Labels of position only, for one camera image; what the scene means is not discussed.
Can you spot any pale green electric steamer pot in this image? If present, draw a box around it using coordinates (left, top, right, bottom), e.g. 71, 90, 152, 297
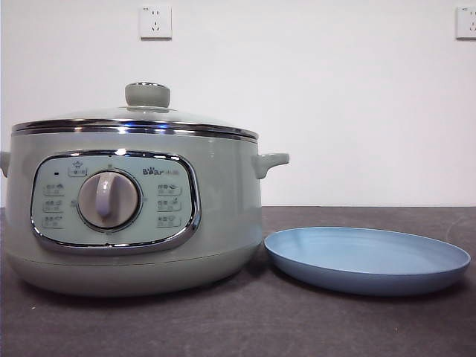
0, 124, 291, 298

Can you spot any blue round plate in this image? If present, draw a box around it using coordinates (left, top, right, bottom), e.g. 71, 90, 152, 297
263, 226, 472, 298

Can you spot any glass lid with green knob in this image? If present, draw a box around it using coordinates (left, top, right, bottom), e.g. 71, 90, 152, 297
10, 81, 258, 141

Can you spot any white wall socket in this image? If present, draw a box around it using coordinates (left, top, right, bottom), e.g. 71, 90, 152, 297
456, 6, 476, 40
140, 6, 173, 41

